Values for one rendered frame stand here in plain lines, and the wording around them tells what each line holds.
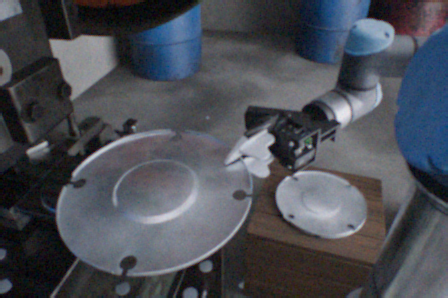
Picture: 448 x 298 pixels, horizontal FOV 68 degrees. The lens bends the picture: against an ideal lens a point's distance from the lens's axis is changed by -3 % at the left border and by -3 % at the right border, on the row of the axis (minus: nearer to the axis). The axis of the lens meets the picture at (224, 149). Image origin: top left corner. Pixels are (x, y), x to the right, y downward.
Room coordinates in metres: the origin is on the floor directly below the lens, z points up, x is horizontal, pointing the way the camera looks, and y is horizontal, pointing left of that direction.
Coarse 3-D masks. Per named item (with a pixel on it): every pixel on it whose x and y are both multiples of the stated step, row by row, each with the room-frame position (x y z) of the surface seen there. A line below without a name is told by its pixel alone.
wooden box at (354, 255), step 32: (256, 224) 0.69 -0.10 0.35; (288, 224) 0.69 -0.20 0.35; (256, 256) 0.65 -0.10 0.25; (288, 256) 0.62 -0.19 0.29; (320, 256) 0.59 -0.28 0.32; (352, 256) 0.57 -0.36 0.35; (256, 288) 0.65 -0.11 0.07; (288, 288) 0.62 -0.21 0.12; (320, 288) 0.59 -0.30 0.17; (352, 288) 0.56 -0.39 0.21
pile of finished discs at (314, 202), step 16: (288, 176) 0.90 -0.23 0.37; (304, 176) 0.90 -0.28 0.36; (320, 176) 0.90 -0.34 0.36; (336, 176) 0.90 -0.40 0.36; (288, 192) 0.82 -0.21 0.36; (304, 192) 0.82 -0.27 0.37; (320, 192) 0.82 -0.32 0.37; (336, 192) 0.82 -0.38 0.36; (352, 192) 0.82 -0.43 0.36; (288, 208) 0.75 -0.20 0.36; (304, 208) 0.75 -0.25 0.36; (320, 208) 0.74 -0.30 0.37; (336, 208) 0.74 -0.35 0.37; (352, 208) 0.75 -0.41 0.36; (304, 224) 0.68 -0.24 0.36; (320, 224) 0.68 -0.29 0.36; (336, 224) 0.68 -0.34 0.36; (352, 224) 0.68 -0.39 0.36
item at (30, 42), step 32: (0, 0) 0.41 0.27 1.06; (32, 0) 0.47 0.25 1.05; (0, 32) 0.40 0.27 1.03; (32, 32) 0.45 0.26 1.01; (0, 64) 0.37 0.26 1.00; (32, 64) 0.43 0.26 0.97; (0, 96) 0.36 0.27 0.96; (32, 96) 0.38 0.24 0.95; (64, 96) 0.42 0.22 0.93; (0, 128) 0.35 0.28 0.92; (32, 128) 0.36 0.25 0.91
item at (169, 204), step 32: (96, 160) 0.45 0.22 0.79; (128, 160) 0.44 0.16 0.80; (160, 160) 0.44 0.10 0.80; (192, 160) 0.44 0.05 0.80; (224, 160) 0.44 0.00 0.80; (64, 192) 0.37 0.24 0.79; (96, 192) 0.37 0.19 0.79; (128, 192) 0.36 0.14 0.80; (160, 192) 0.36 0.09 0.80; (192, 192) 0.36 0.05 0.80; (224, 192) 0.37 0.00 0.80; (64, 224) 0.31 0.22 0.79; (96, 224) 0.31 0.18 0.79; (128, 224) 0.31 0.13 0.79; (160, 224) 0.31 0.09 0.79; (192, 224) 0.31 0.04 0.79; (224, 224) 0.31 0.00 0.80; (96, 256) 0.26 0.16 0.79; (160, 256) 0.26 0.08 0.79; (192, 256) 0.26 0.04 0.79
